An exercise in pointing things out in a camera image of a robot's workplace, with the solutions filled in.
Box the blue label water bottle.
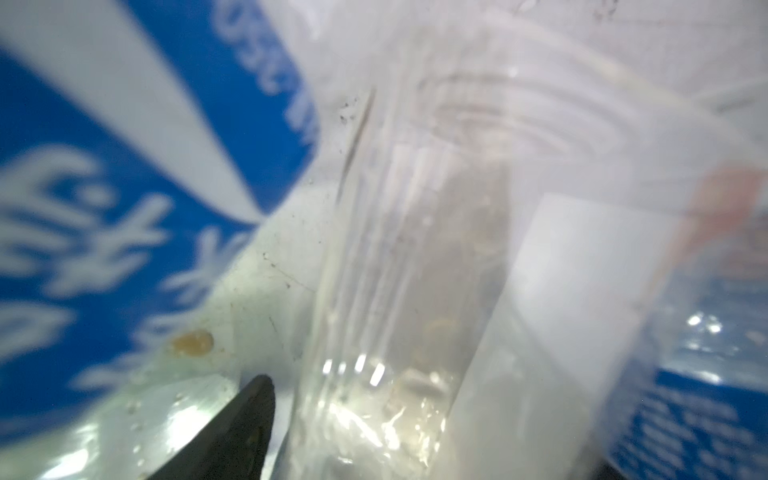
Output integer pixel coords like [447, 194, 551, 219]
[1, 1, 319, 479]

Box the blue label bottle right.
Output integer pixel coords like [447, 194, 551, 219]
[596, 273, 767, 479]

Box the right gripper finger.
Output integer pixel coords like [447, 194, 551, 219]
[149, 375, 276, 480]

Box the green white label bottle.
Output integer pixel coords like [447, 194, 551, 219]
[273, 9, 767, 479]

